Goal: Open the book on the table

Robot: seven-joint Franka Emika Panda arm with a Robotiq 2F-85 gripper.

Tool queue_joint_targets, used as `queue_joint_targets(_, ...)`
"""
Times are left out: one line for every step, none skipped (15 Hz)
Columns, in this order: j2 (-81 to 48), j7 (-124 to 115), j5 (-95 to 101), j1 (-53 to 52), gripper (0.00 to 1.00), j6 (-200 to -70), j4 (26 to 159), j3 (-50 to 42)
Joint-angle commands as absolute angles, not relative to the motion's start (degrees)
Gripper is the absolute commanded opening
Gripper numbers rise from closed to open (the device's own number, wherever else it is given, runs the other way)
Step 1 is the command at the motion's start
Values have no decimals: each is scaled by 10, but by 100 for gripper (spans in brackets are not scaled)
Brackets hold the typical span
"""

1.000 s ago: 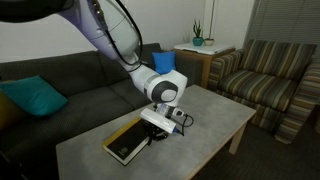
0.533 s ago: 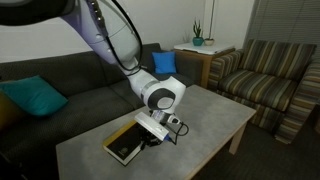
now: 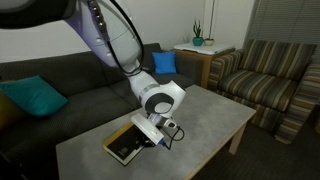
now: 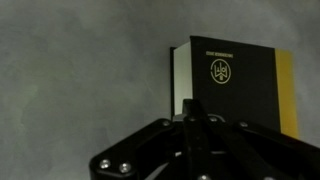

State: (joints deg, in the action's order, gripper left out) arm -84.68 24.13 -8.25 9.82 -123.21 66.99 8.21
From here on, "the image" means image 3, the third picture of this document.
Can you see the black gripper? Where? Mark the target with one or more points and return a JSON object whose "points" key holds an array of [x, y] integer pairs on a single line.
{"points": [[146, 141]]}

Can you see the black book with yellow spine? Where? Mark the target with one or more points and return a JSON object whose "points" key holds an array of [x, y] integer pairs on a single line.
{"points": [[121, 148]]}

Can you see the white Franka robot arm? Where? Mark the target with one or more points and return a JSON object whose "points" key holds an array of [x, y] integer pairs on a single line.
{"points": [[110, 36]]}

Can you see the blue square cushion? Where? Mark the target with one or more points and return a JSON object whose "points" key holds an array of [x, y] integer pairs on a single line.
{"points": [[164, 62]]}

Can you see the wooden coffee table leg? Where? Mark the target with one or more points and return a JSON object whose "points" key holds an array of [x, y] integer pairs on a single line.
{"points": [[237, 140]]}

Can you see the dark grey fabric sofa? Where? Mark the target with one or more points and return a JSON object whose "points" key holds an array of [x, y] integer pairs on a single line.
{"points": [[66, 93]]}

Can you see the wooden side table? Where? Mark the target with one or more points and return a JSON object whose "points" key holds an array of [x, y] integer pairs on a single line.
{"points": [[204, 63]]}

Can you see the white board on side table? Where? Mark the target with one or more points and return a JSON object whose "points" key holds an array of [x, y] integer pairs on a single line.
{"points": [[205, 48]]}

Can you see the teal pot with green plant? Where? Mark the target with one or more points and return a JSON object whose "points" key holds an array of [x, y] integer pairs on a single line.
{"points": [[197, 41]]}

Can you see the small white pot with stem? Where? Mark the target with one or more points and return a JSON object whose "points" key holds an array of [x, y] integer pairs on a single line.
{"points": [[209, 42]]}

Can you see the teal cushion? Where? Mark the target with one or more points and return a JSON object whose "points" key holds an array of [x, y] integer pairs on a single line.
{"points": [[33, 96]]}

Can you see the striped armchair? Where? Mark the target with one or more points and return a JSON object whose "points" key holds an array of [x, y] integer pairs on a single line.
{"points": [[263, 86]]}

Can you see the mustard yellow cushion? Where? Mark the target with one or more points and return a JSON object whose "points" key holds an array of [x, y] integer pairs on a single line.
{"points": [[8, 113]]}

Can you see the grey window blinds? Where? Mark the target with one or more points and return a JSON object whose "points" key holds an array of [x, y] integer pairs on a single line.
{"points": [[286, 23]]}

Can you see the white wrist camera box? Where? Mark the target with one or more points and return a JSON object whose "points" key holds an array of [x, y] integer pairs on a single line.
{"points": [[146, 128]]}

